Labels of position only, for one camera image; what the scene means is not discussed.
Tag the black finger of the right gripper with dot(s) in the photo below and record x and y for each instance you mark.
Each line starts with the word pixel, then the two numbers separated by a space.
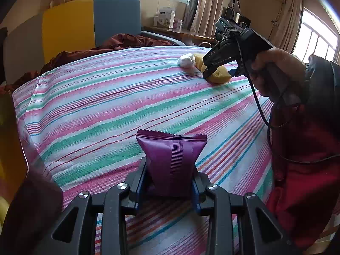
pixel 211 73

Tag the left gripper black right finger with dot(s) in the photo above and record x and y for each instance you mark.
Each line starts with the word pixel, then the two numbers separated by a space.
pixel 259 232

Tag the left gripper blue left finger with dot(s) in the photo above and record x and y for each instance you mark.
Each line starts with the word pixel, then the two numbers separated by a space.
pixel 74 231

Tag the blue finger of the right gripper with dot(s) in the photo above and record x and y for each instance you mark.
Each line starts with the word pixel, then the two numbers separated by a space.
pixel 236 72

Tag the yellow sponge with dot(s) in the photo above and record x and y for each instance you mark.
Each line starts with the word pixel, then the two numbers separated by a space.
pixel 220 76
pixel 199 63

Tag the white plastic wrap ball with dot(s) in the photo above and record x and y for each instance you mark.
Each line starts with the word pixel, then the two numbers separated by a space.
pixel 186 61

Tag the purple snack packet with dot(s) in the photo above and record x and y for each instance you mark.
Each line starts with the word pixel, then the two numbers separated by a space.
pixel 171 160

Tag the person right hand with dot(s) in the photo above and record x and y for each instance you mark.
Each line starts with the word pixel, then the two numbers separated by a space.
pixel 287 63

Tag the wooden side desk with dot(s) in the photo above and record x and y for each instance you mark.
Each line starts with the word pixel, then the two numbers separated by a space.
pixel 185 36

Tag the gold interior storage box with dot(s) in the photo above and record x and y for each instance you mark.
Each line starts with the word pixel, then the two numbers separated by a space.
pixel 29 201

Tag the pink checked curtain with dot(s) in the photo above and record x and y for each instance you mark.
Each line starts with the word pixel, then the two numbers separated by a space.
pixel 207 13

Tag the red jacket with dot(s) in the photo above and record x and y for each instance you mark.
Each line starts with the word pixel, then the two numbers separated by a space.
pixel 305 146

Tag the white appliance box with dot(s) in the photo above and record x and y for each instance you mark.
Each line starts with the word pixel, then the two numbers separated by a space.
pixel 164 18

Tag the maroon blanket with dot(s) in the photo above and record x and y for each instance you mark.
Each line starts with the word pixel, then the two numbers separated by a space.
pixel 117 42

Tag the striped bed sheet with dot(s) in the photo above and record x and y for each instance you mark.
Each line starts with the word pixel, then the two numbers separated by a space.
pixel 80 120

